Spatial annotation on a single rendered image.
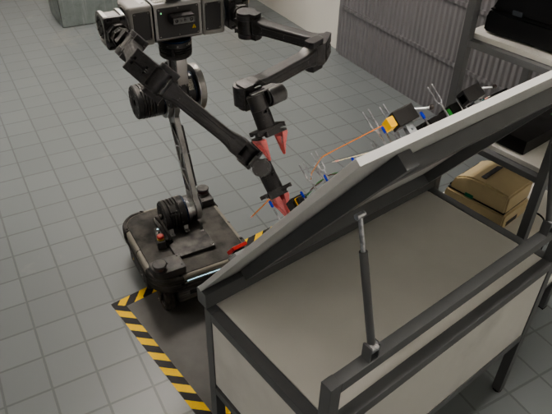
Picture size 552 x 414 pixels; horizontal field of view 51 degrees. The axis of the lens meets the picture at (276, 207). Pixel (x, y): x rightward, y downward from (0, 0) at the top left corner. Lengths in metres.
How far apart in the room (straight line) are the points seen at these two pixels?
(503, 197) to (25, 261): 2.53
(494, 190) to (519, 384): 0.93
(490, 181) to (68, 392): 2.07
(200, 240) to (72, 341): 0.79
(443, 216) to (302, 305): 0.78
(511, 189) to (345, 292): 0.95
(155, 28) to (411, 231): 1.26
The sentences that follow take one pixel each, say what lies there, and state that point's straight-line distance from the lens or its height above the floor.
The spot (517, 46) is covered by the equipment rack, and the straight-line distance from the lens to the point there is 2.35.
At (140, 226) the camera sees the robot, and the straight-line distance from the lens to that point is 3.25.
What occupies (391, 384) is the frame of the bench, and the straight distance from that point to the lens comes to 1.83.
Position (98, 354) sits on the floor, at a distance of 2.98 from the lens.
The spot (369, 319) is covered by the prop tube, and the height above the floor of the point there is 1.13.
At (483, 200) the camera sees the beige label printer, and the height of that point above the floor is 0.77.
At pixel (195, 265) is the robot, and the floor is 0.24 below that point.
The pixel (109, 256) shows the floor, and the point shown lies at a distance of 3.47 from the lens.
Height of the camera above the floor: 2.25
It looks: 37 degrees down
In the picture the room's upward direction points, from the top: 2 degrees clockwise
